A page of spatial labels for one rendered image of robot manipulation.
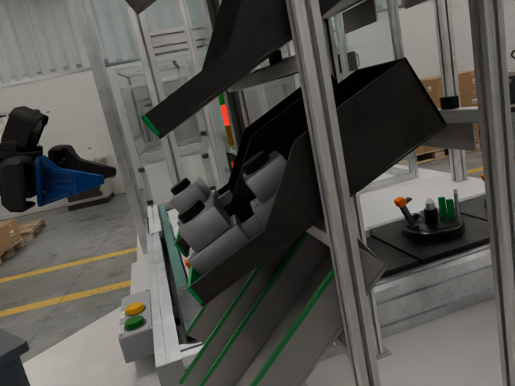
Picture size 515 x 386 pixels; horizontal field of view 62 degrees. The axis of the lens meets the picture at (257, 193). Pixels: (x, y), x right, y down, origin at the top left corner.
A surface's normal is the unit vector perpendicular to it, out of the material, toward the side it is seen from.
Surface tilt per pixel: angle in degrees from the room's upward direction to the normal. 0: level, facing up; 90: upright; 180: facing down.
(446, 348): 0
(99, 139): 90
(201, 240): 90
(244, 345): 90
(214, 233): 90
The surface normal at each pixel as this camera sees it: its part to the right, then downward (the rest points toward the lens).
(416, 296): 0.26, 0.16
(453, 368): -0.20, -0.96
